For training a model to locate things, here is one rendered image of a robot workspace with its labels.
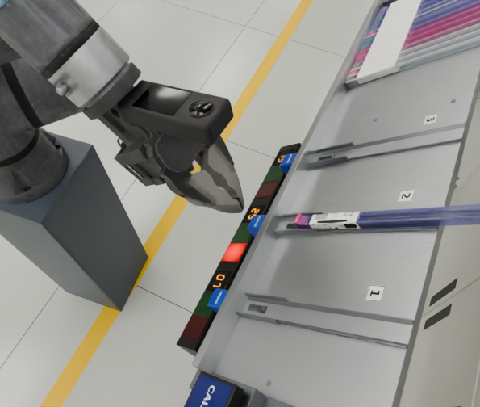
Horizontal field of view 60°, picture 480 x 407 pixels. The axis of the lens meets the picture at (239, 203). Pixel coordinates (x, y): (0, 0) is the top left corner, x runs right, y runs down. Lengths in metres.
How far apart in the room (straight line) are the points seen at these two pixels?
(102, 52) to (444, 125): 0.36
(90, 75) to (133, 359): 0.92
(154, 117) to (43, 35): 0.12
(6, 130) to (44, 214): 0.16
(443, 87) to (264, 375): 0.38
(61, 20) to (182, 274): 0.95
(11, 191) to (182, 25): 1.35
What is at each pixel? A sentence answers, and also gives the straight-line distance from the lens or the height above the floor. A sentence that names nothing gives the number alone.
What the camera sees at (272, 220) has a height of 0.73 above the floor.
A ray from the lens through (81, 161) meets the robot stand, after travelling 0.83.
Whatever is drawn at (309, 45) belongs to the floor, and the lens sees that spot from 1.89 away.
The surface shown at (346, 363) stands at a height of 0.82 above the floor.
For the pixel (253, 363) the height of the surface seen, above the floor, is 0.75.
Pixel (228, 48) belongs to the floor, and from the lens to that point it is 1.85.
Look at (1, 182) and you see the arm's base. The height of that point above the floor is 0.60.
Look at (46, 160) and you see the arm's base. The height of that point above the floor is 0.60.
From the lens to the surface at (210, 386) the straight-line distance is 0.39.
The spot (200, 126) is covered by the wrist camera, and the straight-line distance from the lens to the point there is 0.39.
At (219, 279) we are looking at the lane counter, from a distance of 0.55.
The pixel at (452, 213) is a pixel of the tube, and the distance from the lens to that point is 0.39.
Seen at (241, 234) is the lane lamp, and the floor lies 0.66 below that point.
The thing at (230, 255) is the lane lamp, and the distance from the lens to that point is 0.56.
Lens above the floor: 1.17
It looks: 60 degrees down
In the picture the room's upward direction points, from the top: straight up
